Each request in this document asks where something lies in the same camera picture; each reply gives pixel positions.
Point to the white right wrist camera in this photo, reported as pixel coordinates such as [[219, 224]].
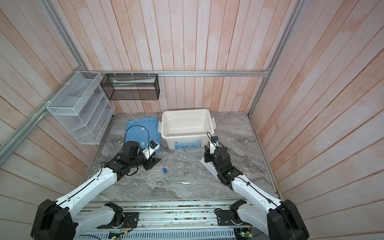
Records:
[[214, 143]]

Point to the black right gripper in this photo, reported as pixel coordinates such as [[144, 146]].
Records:
[[208, 155]]

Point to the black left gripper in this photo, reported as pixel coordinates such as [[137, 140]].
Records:
[[152, 163]]

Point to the white plastic storage bin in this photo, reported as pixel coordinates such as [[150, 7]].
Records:
[[186, 129]]

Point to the white wire mesh shelf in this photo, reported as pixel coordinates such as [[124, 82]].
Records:
[[83, 110]]

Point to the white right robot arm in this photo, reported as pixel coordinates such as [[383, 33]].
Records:
[[280, 220]]

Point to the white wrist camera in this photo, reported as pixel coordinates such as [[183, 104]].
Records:
[[150, 149], [214, 143]]

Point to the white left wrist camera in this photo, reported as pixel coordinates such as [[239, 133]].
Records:
[[150, 149]]

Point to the aluminium frame rail left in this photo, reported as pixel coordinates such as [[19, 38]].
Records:
[[20, 135]]

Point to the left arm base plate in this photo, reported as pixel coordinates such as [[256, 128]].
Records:
[[125, 220]]

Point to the blue plastic bin lid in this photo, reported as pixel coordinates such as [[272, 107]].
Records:
[[144, 131]]

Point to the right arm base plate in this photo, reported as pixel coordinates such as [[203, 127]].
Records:
[[228, 218]]

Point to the aluminium frame rail back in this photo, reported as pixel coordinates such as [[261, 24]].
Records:
[[223, 73]]

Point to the white test tube rack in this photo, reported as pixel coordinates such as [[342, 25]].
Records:
[[210, 167]]

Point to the aluminium frame rail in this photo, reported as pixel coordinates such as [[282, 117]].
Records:
[[223, 73], [20, 135]]

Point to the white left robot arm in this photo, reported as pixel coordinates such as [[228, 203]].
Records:
[[61, 219]]

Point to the black wire mesh basket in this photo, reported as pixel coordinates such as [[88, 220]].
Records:
[[131, 87]]

